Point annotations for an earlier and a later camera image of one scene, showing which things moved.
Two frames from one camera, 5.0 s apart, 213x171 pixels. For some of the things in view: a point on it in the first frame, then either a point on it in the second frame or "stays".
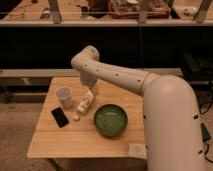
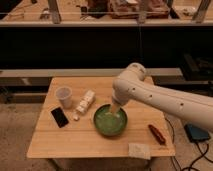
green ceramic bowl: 110,120 stays
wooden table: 74,120 stays
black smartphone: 59,117 stays
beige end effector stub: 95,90 -> 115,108
